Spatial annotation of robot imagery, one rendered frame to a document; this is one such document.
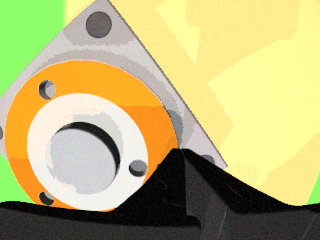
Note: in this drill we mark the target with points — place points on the orange round plate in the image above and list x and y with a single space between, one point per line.
93 92

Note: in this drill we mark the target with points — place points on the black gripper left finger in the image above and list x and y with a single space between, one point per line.
156 211

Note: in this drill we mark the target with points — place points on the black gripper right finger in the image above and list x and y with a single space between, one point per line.
229 209

